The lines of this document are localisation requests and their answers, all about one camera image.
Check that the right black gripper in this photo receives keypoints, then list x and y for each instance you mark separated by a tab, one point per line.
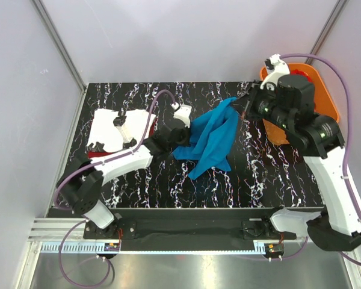
252	100

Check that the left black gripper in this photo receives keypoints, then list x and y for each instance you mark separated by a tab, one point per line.
182	136

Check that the blue t shirt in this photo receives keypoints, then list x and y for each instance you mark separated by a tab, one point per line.
211	139

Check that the bright red t shirt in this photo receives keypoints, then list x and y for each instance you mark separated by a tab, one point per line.
302	73

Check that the white t shirt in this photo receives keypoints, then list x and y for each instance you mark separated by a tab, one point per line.
112	131

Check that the orange plastic basket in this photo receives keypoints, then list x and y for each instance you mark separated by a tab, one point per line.
323	104

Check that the dark red t shirt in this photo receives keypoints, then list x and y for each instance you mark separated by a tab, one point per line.
101	152

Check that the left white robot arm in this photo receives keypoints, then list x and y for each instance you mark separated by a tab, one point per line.
81	184

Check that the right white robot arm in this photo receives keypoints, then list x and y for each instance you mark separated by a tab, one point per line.
288	103

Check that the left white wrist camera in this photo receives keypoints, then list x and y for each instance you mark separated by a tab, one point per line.
182	112

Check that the right aluminium frame post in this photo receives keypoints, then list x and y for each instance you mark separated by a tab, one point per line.
330	23

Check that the aluminium frame post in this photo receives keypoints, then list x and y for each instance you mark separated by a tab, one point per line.
330	23
58	42

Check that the grey slotted cable duct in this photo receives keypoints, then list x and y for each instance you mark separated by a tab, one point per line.
110	249

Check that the left aluminium frame post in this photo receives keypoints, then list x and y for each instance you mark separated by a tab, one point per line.
58	42

